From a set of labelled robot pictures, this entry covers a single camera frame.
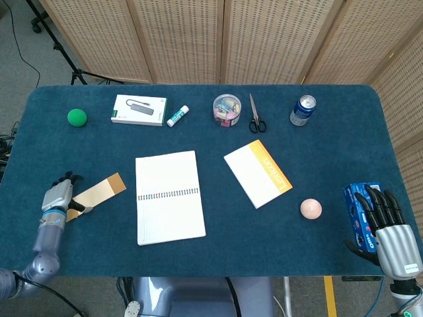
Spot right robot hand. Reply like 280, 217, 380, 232
343, 185, 423, 281

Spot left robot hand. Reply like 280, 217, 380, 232
40, 170, 95, 216

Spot brown beige tasselled bookmark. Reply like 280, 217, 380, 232
65, 172, 128, 223

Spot white spiral notebook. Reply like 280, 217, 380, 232
135, 150, 207, 246

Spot white and orange book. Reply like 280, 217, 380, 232
223, 139, 294, 210

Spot blue Oreo box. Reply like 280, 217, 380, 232
342, 182, 381, 254

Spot green foam ball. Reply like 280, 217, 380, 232
67, 108, 89, 127

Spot pale pink ball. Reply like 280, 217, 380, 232
299, 198, 323, 220

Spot white USB hub box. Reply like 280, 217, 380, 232
110, 94, 168, 127

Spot white metal pole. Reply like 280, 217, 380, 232
282, 276, 294, 317

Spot black tripod stand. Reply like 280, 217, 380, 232
25, 0, 125, 87

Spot white green glue stick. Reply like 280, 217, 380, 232
166, 105, 190, 128

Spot blue soda can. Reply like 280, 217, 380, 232
289, 94, 317, 127

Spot blue table carpet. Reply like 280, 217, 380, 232
0, 84, 414, 278

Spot grey robot torso base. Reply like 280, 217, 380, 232
122, 276, 276, 317

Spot clear jar of binder clips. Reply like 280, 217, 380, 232
212, 93, 243, 128

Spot wooden rattan folding screen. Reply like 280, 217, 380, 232
38, 0, 423, 240

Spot thin blue cable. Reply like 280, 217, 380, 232
371, 279, 387, 317

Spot black cable bundle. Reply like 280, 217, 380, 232
0, 121, 21, 168

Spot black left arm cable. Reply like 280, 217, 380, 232
12, 271, 87, 317

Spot thin black floor cable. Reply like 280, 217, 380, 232
5, 0, 42, 90

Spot black-handled scissors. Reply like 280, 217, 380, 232
248, 92, 268, 134

